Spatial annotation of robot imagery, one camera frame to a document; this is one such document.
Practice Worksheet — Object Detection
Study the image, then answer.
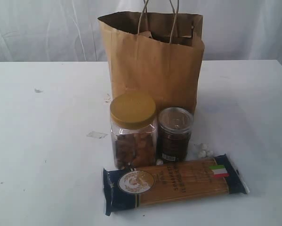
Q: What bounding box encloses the dark tea jar clear lid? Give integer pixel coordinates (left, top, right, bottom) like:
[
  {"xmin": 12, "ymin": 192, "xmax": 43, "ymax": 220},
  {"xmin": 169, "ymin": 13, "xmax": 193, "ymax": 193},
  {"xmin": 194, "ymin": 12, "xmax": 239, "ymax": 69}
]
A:
[{"xmin": 157, "ymin": 107, "xmax": 193, "ymax": 162}]

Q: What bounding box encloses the brown paper pouch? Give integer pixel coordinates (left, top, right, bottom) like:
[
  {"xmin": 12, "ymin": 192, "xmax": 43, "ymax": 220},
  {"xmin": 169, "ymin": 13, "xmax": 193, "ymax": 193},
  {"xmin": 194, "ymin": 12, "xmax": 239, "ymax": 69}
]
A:
[{"xmin": 138, "ymin": 31, "xmax": 192, "ymax": 46}]

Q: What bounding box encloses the white backdrop curtain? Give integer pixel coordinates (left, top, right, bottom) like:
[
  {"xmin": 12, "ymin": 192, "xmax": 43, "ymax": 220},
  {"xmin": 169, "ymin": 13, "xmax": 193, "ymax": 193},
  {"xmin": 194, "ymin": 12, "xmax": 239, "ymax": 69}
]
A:
[{"xmin": 0, "ymin": 0, "xmax": 282, "ymax": 65}]

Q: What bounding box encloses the clear tape scrap on table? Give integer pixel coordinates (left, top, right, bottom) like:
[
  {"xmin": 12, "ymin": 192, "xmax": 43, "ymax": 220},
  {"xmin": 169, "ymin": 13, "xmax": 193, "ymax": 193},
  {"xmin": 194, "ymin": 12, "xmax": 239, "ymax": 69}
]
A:
[{"xmin": 86, "ymin": 131, "xmax": 107, "ymax": 139}]

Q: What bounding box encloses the spaghetti packet with Italian flag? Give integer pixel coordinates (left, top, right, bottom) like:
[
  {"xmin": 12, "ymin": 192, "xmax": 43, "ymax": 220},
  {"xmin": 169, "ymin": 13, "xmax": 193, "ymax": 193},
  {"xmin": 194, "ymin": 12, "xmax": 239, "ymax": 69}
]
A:
[{"xmin": 103, "ymin": 154, "xmax": 249, "ymax": 216}]

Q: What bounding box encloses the clear jar with gold lid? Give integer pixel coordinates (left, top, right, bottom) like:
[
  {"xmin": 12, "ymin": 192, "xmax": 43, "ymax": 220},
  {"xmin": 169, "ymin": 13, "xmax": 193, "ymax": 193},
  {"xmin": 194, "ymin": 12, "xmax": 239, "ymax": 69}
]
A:
[{"xmin": 110, "ymin": 91, "xmax": 158, "ymax": 169}]

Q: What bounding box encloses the brown paper shopping bag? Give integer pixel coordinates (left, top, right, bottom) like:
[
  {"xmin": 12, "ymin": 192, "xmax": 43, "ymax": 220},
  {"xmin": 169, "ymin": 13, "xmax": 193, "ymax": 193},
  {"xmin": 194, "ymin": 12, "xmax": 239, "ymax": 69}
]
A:
[{"xmin": 98, "ymin": 8, "xmax": 205, "ymax": 113}]

